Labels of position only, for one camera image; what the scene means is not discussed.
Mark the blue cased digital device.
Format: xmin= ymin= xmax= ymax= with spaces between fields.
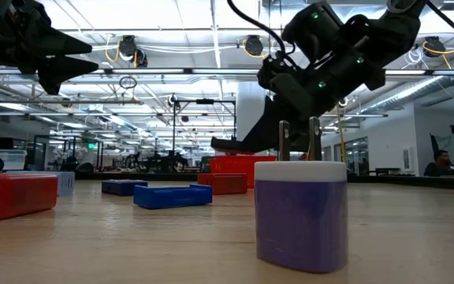
xmin=133 ymin=184 xmax=214 ymax=210
xmin=101 ymin=179 xmax=149 ymax=197

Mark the person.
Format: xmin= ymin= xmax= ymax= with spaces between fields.
xmin=423 ymin=149 xmax=454 ymax=178

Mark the red flat pronged charger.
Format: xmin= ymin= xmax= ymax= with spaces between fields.
xmin=0 ymin=172 xmax=59 ymax=224

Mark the black ceiling cable reel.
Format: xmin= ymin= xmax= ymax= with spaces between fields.
xmin=244 ymin=35 xmax=266 ymax=57
xmin=118 ymin=35 xmax=148 ymax=68

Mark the clear plastic storage bin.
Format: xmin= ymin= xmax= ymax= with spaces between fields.
xmin=0 ymin=148 xmax=28 ymax=173

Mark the lavender white wall charger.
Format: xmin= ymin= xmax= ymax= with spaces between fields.
xmin=6 ymin=170 xmax=76 ymax=197

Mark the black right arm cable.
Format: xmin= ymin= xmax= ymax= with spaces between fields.
xmin=226 ymin=0 xmax=291 ymax=60

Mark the red cube USB charger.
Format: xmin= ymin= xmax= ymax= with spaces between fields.
xmin=197 ymin=173 xmax=248 ymax=196

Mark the red plastic basket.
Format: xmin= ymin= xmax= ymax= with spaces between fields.
xmin=210 ymin=155 xmax=277 ymax=189

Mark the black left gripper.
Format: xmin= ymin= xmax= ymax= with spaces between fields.
xmin=0 ymin=7 xmax=100 ymax=95

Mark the black background rig frame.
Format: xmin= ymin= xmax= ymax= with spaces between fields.
xmin=173 ymin=99 xmax=238 ymax=157

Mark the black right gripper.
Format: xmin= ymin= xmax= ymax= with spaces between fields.
xmin=242 ymin=53 xmax=346 ymax=153

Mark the black digital device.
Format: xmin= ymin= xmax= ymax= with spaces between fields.
xmin=210 ymin=136 xmax=251 ymax=155

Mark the yellow hanging cable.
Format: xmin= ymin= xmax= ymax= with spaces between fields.
xmin=335 ymin=104 xmax=347 ymax=163

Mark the purple white wall charger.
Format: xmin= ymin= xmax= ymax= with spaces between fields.
xmin=254 ymin=117 xmax=348 ymax=275

